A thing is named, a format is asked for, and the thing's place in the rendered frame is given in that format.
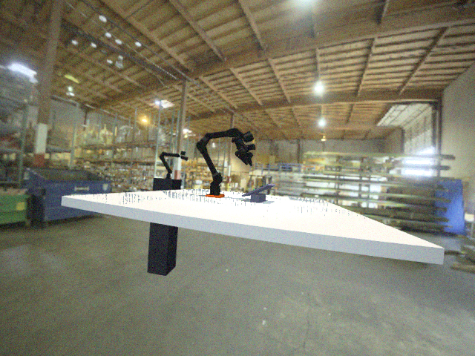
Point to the pale lavender switch panel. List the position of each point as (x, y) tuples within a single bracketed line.
[(255, 197)]

